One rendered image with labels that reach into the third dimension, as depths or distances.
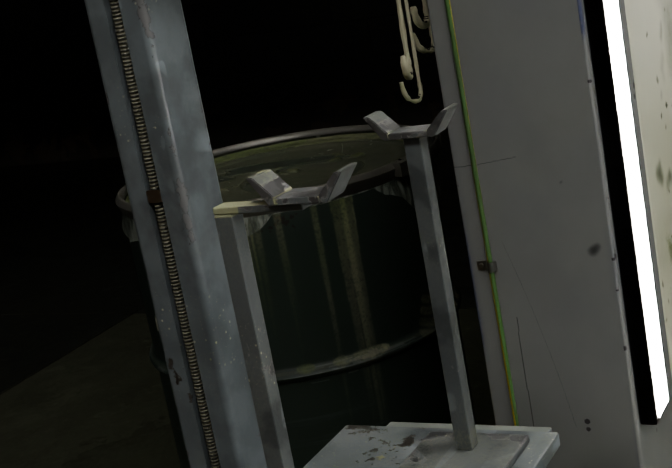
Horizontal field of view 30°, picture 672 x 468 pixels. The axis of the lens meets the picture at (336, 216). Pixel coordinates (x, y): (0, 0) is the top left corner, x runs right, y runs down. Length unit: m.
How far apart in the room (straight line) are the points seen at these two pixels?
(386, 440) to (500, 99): 0.43
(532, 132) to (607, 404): 0.34
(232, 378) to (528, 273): 0.50
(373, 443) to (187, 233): 0.31
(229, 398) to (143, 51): 0.31
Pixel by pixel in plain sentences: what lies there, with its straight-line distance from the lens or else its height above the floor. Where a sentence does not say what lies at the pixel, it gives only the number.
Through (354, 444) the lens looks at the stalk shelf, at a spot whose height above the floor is 0.79.
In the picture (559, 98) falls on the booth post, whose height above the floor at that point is 1.05.
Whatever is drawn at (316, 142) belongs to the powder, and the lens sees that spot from 2.45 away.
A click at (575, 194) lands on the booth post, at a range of 1.45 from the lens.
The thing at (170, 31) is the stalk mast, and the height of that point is 1.22.
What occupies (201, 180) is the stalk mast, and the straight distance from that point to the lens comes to 1.07.
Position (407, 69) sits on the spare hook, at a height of 1.10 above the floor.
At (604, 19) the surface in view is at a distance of 1.41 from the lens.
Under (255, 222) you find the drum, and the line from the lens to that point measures 1.97.
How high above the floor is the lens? 1.29
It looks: 13 degrees down
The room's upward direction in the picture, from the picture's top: 11 degrees counter-clockwise
